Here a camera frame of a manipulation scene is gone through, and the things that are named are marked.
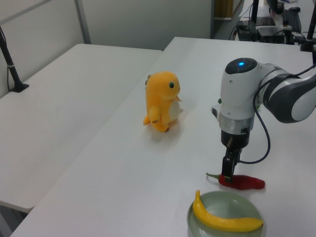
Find black electronics box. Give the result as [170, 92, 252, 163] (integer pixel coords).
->
[256, 24, 292, 44]

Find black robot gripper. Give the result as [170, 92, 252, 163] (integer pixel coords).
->
[220, 129, 250, 185]

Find dark gripper cable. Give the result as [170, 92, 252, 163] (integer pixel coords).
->
[238, 64, 316, 164]

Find red chili pepper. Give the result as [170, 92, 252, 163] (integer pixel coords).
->
[206, 172, 266, 191]

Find yellow banana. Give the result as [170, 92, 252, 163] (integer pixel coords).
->
[192, 189, 264, 233]

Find white adjoining table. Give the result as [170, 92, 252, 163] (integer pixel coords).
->
[0, 43, 163, 214]

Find pale green plastic plate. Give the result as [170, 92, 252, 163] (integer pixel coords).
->
[186, 190, 267, 237]

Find wooden cabinet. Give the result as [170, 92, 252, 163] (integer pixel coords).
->
[213, 0, 235, 21]

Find black keyboard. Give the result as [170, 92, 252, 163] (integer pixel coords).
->
[282, 8, 302, 32]

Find black clamp pole stand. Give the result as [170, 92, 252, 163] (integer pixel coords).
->
[300, 0, 316, 52]

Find thin black monitor pole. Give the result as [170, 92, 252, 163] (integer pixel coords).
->
[251, 0, 260, 27]

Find orange dinosaur plush toy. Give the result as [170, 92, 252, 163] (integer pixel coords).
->
[143, 71, 184, 133]

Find black pole with foot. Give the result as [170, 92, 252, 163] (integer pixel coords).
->
[0, 24, 30, 93]

